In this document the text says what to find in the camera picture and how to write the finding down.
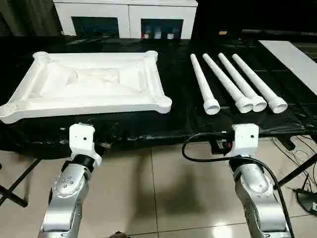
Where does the white plastic table top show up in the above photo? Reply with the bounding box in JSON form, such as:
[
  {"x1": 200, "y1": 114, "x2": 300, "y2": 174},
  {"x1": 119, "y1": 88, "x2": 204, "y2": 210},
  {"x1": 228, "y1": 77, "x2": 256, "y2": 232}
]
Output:
[{"x1": 0, "y1": 50, "x2": 172, "y2": 124}]

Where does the white plastic table leg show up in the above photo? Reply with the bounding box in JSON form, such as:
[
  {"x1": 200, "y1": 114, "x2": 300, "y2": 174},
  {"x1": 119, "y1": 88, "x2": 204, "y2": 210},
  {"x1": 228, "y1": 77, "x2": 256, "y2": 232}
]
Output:
[
  {"x1": 232, "y1": 54, "x2": 288, "y2": 114},
  {"x1": 217, "y1": 53, "x2": 267, "y2": 112},
  {"x1": 190, "y1": 54, "x2": 221, "y2": 116},
  {"x1": 202, "y1": 53, "x2": 254, "y2": 114}
]

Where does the black folding stand leg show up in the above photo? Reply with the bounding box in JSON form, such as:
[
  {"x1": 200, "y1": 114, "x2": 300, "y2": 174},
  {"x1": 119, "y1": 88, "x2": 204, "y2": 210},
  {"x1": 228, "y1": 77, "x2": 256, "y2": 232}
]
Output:
[
  {"x1": 276, "y1": 155, "x2": 317, "y2": 189},
  {"x1": 0, "y1": 158, "x2": 42, "y2": 208}
]

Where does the black work mat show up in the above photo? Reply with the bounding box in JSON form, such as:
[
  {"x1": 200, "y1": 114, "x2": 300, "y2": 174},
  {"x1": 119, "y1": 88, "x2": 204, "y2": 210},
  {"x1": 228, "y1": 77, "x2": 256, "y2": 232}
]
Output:
[{"x1": 0, "y1": 37, "x2": 317, "y2": 159}]

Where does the black router with antennas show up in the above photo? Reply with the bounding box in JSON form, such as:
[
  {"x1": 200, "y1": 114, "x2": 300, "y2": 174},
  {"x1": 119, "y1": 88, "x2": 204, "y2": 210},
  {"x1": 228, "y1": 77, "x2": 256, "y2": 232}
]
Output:
[{"x1": 293, "y1": 173, "x2": 317, "y2": 214}]

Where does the flat white board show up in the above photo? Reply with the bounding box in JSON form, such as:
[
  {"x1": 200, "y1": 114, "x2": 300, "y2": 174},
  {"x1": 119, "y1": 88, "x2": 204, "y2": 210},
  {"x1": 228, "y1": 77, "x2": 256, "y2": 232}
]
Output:
[{"x1": 258, "y1": 40, "x2": 317, "y2": 96}]

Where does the white cabinet with openings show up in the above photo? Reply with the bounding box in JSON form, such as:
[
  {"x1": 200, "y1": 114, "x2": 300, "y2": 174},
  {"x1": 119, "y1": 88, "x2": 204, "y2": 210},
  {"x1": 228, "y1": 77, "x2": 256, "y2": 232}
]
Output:
[{"x1": 53, "y1": 0, "x2": 199, "y2": 40}]

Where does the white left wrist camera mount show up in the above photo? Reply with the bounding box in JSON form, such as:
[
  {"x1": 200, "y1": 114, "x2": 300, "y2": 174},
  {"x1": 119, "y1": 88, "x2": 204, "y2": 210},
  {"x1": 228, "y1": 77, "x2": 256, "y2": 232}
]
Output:
[{"x1": 68, "y1": 122, "x2": 103, "y2": 167}]

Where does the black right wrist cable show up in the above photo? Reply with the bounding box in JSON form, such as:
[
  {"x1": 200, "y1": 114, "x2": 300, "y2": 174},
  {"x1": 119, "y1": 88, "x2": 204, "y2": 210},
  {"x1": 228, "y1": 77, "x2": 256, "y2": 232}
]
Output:
[{"x1": 182, "y1": 133, "x2": 295, "y2": 238}]

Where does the black floor cable bundle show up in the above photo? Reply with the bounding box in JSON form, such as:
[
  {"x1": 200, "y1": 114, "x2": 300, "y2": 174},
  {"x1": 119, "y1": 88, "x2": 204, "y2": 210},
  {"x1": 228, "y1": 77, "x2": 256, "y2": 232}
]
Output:
[{"x1": 269, "y1": 135, "x2": 317, "y2": 174}]

